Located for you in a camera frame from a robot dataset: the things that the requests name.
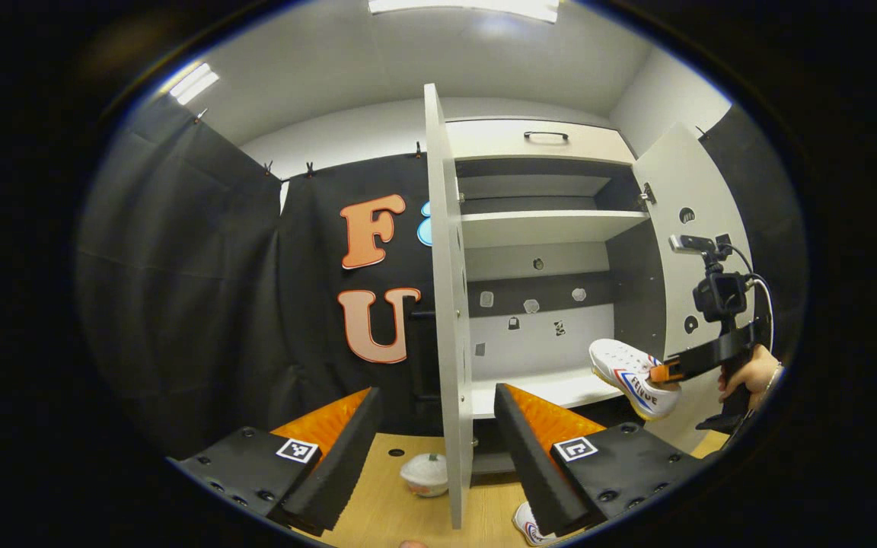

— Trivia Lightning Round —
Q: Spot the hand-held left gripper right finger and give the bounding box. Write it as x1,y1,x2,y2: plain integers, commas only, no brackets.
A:
493,383,706,537

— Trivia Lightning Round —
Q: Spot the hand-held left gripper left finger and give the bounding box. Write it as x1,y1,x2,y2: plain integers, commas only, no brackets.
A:
168,387,384,537

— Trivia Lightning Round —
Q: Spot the white shoe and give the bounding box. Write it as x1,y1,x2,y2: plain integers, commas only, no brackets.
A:
588,339,683,421
512,501,561,547

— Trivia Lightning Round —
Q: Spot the white grey shoe cabinet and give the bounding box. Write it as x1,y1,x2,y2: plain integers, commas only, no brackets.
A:
446,118,671,476

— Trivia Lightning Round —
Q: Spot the white cabinet door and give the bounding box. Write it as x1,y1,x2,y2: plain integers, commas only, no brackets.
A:
423,82,474,530
631,123,755,454

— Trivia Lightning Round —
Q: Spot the white cabinet shelf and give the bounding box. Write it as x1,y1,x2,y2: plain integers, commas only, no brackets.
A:
470,369,626,419
460,210,651,249
458,175,613,200

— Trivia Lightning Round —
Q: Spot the white cabinet drawer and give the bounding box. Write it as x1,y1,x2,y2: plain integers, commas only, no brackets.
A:
448,119,636,164

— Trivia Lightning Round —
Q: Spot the white round container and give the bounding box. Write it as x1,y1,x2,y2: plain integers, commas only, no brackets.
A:
400,453,449,499

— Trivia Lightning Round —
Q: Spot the black backdrop cloth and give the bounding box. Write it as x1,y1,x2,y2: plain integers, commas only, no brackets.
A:
77,99,439,457

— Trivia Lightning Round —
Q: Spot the ceiling light panel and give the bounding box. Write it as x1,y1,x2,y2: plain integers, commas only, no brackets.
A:
170,62,220,106

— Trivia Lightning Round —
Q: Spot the gripper camera cable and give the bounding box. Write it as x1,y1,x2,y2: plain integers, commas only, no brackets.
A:
724,242,776,352

